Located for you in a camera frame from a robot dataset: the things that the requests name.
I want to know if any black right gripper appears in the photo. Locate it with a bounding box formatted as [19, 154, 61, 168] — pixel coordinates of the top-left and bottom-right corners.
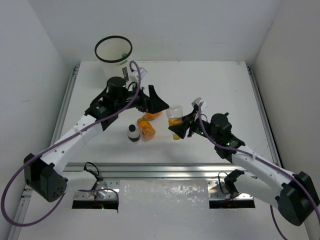
[169, 108, 220, 143]

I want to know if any orange juice bottle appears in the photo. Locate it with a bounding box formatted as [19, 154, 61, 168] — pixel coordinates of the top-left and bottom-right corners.
[137, 118, 156, 141]
[142, 111, 162, 121]

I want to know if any clear bottle yellow label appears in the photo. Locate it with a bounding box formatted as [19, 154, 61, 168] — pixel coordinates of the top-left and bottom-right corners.
[166, 104, 183, 127]

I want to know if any clear bottle black label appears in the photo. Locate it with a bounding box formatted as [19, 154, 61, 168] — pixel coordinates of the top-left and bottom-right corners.
[127, 124, 141, 143]

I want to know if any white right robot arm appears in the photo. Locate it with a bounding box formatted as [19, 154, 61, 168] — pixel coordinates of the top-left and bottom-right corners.
[169, 98, 320, 226]

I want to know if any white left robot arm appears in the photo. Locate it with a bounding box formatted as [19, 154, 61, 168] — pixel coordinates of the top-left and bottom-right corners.
[24, 77, 169, 203]

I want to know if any white plastic bin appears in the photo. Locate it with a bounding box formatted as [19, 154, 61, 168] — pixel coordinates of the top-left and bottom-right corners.
[94, 35, 137, 87]

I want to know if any white front cover panel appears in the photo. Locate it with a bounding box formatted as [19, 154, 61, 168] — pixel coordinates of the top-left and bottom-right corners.
[17, 177, 308, 240]

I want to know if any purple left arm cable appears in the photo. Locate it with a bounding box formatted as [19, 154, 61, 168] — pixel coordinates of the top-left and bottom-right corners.
[0, 60, 144, 227]

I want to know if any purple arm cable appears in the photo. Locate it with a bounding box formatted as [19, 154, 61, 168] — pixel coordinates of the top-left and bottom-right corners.
[197, 103, 320, 240]
[0, 60, 144, 227]

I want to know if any aluminium rail frame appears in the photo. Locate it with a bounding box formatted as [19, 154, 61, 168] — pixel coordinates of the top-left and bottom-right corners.
[7, 62, 311, 240]

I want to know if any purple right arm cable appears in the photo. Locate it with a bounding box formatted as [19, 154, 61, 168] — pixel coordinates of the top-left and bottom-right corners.
[197, 103, 320, 240]

